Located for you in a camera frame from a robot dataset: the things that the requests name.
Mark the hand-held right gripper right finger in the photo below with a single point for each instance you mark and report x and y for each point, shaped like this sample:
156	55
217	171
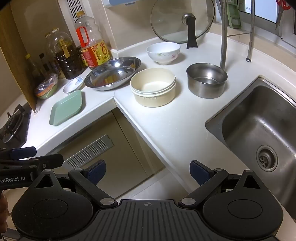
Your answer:
200	171

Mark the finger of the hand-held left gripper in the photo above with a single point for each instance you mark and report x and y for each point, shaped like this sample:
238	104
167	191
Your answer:
46	161
22	153

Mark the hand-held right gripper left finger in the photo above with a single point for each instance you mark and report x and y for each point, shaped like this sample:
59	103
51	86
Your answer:
97	171

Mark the green square plate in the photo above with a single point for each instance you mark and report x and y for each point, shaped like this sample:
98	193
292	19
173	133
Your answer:
66	107

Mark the small white blue-patterned saucer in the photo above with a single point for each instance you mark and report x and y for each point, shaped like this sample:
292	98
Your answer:
72	85

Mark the stainless steel bowl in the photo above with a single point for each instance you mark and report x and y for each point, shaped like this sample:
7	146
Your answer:
205	89

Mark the cream plastic bowl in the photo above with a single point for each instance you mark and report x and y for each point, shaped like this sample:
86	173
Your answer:
152	97

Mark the stainless steel plate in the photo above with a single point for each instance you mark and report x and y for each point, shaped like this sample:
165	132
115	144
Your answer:
111	74

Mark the white floral bowl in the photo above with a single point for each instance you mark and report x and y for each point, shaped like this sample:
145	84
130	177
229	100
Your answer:
163	54

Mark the person's left hand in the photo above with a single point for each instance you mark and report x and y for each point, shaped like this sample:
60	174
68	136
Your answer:
3	213

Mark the metal cabinet vent grille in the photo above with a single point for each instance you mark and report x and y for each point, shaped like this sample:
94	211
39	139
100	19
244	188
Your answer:
92	150

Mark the black gas stove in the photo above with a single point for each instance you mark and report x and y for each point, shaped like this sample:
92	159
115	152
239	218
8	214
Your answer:
13	127

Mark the beige cabinet door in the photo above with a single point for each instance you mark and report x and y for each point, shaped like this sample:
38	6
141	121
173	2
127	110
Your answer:
129	143

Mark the sink drain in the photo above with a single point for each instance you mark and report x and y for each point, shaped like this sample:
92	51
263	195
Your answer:
266	158

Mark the plastic-wrapped green bowl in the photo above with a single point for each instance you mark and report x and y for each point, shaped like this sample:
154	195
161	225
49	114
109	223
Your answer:
46	89

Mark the stainless steel sink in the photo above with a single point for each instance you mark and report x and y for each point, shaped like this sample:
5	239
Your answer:
254	120

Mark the slim yellow-capped bottle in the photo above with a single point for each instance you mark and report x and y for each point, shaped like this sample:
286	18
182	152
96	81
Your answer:
29	64

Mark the slim black-capped bottle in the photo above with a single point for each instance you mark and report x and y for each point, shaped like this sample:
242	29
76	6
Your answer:
44	64

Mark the large dark oil bottle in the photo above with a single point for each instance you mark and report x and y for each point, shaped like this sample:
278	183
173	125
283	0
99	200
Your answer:
68	62

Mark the brown wooden panel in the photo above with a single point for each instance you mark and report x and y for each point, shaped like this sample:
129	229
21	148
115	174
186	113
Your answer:
13	46

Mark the small sauce jar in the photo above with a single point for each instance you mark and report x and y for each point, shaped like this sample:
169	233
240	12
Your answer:
84	58

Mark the clear yellow-capped bottle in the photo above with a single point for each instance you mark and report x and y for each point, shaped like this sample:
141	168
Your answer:
50	46

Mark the glass pot lid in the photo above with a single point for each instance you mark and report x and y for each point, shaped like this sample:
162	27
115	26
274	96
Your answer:
171	23

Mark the window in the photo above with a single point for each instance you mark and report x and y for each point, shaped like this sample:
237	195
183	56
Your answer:
263	9

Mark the white perforated wall vent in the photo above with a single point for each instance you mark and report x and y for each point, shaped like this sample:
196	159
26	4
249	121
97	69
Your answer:
71	10

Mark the blue white wall appliance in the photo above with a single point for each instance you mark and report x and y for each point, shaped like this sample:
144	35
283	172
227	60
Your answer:
120	2

